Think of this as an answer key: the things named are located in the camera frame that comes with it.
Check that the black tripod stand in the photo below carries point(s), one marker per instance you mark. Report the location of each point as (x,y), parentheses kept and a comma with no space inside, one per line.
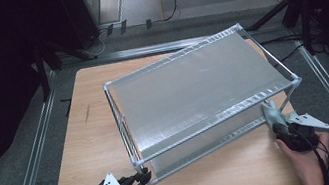
(43,75)
(273,10)

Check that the black computer tower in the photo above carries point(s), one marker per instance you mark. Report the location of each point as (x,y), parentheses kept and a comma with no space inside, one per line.
(78,12)

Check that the person's right hand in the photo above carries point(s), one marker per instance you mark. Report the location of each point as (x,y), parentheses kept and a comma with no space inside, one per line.
(309,163)

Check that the black floor tape piece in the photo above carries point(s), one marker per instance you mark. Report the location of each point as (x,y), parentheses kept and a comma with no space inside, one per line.
(123,26)
(109,30)
(148,24)

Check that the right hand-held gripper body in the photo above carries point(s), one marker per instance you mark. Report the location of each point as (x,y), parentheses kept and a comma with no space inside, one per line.
(299,141)

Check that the light blue cleaning cloth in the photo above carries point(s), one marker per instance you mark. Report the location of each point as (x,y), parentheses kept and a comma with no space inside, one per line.
(272,113)

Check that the thin black tape strip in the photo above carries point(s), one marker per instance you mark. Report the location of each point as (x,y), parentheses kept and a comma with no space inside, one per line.
(69,108)

